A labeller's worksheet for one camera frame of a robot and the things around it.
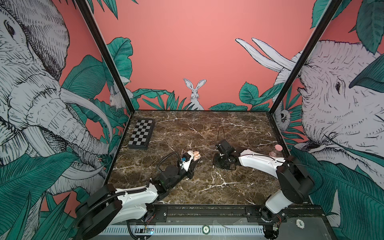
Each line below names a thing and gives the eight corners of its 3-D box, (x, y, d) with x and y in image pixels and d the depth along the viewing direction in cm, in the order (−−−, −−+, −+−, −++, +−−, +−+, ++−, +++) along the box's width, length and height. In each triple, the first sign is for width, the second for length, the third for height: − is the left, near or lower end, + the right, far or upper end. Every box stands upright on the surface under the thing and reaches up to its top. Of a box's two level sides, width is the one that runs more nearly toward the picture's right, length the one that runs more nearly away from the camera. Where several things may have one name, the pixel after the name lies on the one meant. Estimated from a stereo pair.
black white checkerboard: (129, 150, 100) (127, 146, 97) (139, 121, 116) (137, 118, 113) (147, 150, 100) (146, 147, 97) (154, 121, 116) (153, 118, 113)
